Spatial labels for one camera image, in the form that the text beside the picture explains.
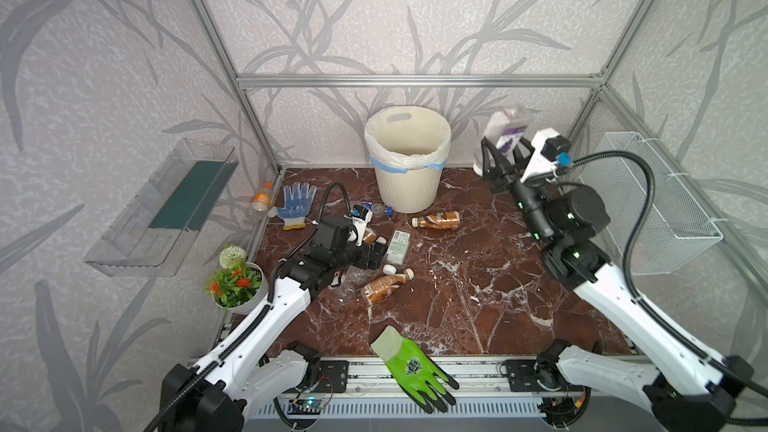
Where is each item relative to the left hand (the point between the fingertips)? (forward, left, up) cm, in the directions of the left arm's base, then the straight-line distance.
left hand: (377, 234), depth 79 cm
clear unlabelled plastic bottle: (-6, +7, -14) cm, 17 cm away
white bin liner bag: (+41, -6, -2) cm, 41 cm away
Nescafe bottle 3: (-10, 0, -14) cm, 17 cm away
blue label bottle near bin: (+22, +2, -20) cm, 29 cm away
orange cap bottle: (+25, +46, -19) cm, 55 cm away
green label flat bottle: (+3, -5, -15) cm, 16 cm away
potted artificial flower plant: (-13, +34, -4) cm, 36 cm away
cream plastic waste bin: (+20, -11, -6) cm, 23 cm away
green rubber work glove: (-29, -10, -17) cm, 35 cm away
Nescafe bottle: (+14, -20, -15) cm, 29 cm away
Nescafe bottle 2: (+7, +4, -14) cm, 16 cm away
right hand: (+4, -25, +32) cm, 41 cm away
